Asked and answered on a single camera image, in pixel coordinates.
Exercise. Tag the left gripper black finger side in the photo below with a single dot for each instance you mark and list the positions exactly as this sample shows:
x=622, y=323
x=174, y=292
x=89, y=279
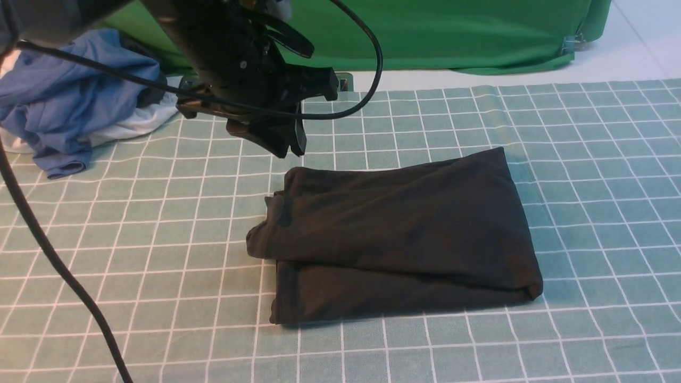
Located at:
x=278, y=136

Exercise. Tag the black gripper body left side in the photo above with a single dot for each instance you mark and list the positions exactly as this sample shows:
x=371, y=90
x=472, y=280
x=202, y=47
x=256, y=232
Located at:
x=236, y=60

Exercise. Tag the dark gray long-sleeve top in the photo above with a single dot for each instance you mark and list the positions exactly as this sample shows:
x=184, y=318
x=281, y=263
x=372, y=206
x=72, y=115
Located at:
x=440, y=236

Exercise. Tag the green checkered tablecloth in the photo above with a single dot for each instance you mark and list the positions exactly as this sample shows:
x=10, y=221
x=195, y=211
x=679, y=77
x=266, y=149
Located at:
x=155, y=231

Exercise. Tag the blue crumpled garment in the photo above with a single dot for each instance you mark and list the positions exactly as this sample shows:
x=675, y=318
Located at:
x=52, y=103

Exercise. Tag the green backdrop cloth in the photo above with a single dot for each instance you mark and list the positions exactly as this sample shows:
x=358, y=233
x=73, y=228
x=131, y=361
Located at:
x=486, y=38

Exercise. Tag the silver binder clip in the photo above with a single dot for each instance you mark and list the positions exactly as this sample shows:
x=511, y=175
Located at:
x=572, y=44

